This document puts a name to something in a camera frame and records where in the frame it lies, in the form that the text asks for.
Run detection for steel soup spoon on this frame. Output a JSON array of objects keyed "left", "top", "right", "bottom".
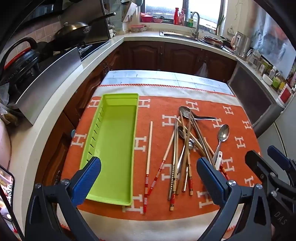
[{"left": 179, "top": 106, "right": 216, "bottom": 121}]

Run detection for hanging plastic bag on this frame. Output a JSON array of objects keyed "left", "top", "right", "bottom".
[{"left": 196, "top": 61, "right": 208, "bottom": 77}]

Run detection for stainless steel appliance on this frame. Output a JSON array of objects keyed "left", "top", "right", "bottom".
[{"left": 228, "top": 61, "right": 286, "bottom": 137}]

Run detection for steel chopstick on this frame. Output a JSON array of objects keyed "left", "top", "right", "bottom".
[{"left": 190, "top": 112, "right": 216, "bottom": 168}]

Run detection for green onions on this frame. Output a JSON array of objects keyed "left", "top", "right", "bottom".
[{"left": 216, "top": 16, "right": 226, "bottom": 35}]

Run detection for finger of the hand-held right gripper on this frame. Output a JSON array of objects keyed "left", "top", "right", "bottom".
[
  {"left": 245, "top": 150, "right": 296, "bottom": 230},
  {"left": 268, "top": 146, "right": 296, "bottom": 183}
]

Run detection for black kettle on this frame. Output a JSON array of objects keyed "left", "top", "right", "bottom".
[{"left": 0, "top": 37, "right": 41, "bottom": 84}]

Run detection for white kitchen countertop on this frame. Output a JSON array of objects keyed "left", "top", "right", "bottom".
[{"left": 9, "top": 30, "right": 287, "bottom": 223}]

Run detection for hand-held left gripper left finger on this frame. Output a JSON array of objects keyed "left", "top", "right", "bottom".
[{"left": 24, "top": 156, "right": 102, "bottom": 241}]

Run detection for red frying pan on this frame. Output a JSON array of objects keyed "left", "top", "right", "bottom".
[{"left": 202, "top": 35, "right": 232, "bottom": 47}]

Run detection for red box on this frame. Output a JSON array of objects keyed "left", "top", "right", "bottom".
[{"left": 279, "top": 85, "right": 293, "bottom": 102}]

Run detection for brown wooden kitchen cabinets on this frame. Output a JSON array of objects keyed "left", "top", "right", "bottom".
[{"left": 37, "top": 40, "right": 238, "bottom": 186}]

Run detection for blue-white table cover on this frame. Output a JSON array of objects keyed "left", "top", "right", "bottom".
[{"left": 101, "top": 70, "right": 234, "bottom": 95}]

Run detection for black range hood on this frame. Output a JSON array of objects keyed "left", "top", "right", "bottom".
[{"left": 14, "top": 0, "right": 103, "bottom": 26}]

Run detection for black phone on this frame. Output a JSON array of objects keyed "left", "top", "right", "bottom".
[{"left": 0, "top": 164, "right": 15, "bottom": 232}]

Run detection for glass jars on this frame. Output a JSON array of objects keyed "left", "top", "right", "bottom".
[{"left": 258, "top": 59, "right": 272, "bottom": 75}]

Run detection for white ceramic spoon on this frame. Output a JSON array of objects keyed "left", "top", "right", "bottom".
[{"left": 214, "top": 151, "right": 223, "bottom": 171}]

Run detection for stainless steel stove guard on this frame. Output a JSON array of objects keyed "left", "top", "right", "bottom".
[
  {"left": 84, "top": 11, "right": 111, "bottom": 44},
  {"left": 15, "top": 46, "right": 83, "bottom": 126}
]

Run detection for ornate-handled steel spoon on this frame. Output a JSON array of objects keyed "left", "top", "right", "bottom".
[{"left": 177, "top": 127, "right": 186, "bottom": 172}]

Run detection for glass jug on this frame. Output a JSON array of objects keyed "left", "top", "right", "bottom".
[{"left": 246, "top": 49, "right": 262, "bottom": 67}]

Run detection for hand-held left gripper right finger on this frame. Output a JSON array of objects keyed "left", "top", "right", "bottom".
[{"left": 196, "top": 157, "right": 272, "bottom": 241}]

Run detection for black wok with lid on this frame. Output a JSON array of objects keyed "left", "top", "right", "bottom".
[{"left": 52, "top": 12, "right": 116, "bottom": 47}]

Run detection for steel faucet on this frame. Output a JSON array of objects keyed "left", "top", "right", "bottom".
[{"left": 190, "top": 11, "right": 201, "bottom": 39}]

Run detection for pile of wooden chopsticks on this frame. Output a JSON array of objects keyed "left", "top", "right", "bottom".
[{"left": 168, "top": 111, "right": 232, "bottom": 211}]

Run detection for black gas stove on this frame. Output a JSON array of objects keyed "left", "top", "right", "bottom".
[{"left": 79, "top": 40, "right": 110, "bottom": 59}]

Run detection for covered pink bowl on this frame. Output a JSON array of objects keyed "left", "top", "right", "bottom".
[{"left": 129, "top": 24, "right": 148, "bottom": 32}]

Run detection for steel kitchen sink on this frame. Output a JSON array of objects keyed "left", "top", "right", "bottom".
[{"left": 159, "top": 31, "right": 201, "bottom": 40}]

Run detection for green plastic utensil tray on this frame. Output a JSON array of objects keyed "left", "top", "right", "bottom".
[{"left": 79, "top": 93, "right": 140, "bottom": 206}]

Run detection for orange patterned blanket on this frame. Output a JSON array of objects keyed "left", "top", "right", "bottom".
[{"left": 57, "top": 84, "right": 263, "bottom": 241}]

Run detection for red striped wooden chopstick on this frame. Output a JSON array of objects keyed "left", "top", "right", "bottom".
[
  {"left": 146, "top": 130, "right": 175, "bottom": 196},
  {"left": 144, "top": 121, "right": 153, "bottom": 213}
]

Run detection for steel electric kettle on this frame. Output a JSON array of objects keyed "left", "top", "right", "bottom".
[{"left": 231, "top": 31, "right": 251, "bottom": 59}]

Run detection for wall poster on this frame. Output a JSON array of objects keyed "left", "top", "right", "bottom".
[{"left": 251, "top": 14, "right": 292, "bottom": 77}]

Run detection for kitchen window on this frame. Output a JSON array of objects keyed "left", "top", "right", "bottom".
[{"left": 144, "top": 0, "right": 223, "bottom": 26}]

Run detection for steel tablespoon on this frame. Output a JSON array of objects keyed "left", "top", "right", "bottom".
[{"left": 211, "top": 124, "right": 230, "bottom": 163}]

